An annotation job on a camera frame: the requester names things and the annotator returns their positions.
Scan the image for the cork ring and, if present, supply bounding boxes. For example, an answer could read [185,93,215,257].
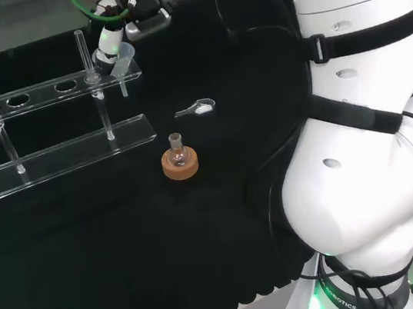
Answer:
[158,145,202,184]

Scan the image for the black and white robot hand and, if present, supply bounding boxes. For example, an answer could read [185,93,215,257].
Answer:
[83,0,182,78]

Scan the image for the glass weighing funnel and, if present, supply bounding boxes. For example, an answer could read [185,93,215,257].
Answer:
[172,96,218,120]

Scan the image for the black bench cloth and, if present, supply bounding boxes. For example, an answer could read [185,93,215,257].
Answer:
[0,0,344,309]

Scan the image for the green cable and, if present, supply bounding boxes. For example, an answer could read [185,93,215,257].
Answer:
[65,0,133,28]

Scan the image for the small round-bottom glass flask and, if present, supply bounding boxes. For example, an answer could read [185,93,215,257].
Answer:
[164,130,193,170]

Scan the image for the clear acrylic funnel stand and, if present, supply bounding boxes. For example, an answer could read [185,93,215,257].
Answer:
[0,20,165,202]

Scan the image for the clear plastic funnel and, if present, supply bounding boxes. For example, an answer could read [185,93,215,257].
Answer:
[105,41,143,100]

